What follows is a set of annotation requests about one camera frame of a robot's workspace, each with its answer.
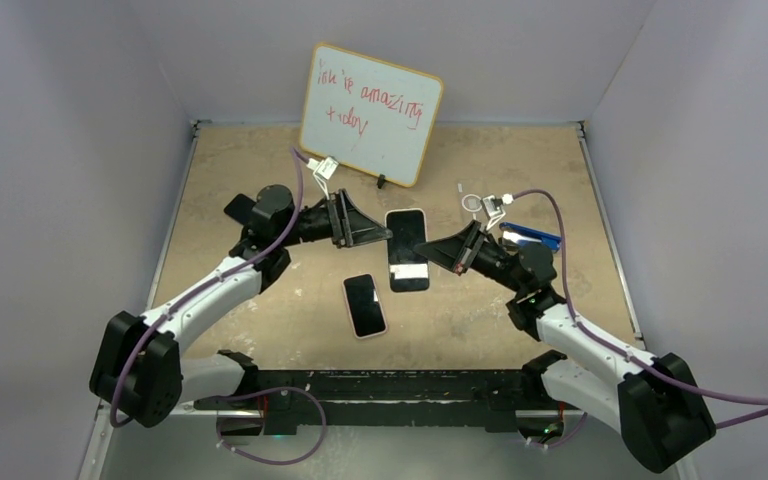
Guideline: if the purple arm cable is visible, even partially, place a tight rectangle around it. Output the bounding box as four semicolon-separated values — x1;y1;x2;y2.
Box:
509;189;768;431
109;146;306;429

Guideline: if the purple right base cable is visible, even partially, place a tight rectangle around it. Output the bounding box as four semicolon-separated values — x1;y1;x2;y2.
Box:
524;410;591;452

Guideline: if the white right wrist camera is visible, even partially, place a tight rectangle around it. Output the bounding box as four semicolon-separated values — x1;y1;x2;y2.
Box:
481;193;515;231

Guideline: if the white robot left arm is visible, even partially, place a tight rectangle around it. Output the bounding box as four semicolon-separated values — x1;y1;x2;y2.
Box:
89;184;393;428

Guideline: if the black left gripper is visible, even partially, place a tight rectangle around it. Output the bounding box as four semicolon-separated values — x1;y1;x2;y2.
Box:
279;190;391;250

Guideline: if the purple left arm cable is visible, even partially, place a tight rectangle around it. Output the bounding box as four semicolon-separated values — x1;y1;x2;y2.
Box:
109;146;306;429

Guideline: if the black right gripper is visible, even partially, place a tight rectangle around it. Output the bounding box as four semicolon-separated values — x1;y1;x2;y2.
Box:
414;220;526;294

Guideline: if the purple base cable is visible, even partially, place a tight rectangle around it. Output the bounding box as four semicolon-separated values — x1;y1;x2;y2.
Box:
214;387;328;466
524;410;591;452

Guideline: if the yellow framed whiteboard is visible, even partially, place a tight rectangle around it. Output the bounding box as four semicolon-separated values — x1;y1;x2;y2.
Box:
299;43;444;187

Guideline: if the green phone black screen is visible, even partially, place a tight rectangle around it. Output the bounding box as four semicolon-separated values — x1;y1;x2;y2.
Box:
344;274;387;338

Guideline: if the aluminium frame rail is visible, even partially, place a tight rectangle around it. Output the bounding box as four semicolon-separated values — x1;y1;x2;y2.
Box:
95;390;624;420

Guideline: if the blue black stapler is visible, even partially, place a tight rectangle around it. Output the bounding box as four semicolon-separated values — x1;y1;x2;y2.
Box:
499;222;562;253

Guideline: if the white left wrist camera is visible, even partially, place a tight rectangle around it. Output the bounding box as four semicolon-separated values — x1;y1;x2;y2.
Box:
307;157;340;198

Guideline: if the clear magsafe phone case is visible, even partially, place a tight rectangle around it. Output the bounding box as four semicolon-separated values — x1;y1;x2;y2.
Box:
455;178;491;225

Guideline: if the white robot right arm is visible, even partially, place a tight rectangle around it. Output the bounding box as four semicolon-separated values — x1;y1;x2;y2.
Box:
414;221;716;473

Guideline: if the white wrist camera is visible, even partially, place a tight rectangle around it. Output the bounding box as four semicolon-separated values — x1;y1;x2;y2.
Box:
481;193;515;231
307;157;340;198

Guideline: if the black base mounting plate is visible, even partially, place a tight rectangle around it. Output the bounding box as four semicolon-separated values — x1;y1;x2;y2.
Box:
231;369;577;435

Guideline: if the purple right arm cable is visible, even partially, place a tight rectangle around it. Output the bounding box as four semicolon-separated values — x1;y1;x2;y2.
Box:
509;189;768;431

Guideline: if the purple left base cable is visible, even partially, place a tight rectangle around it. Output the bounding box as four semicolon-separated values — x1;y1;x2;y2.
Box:
214;387;328;466

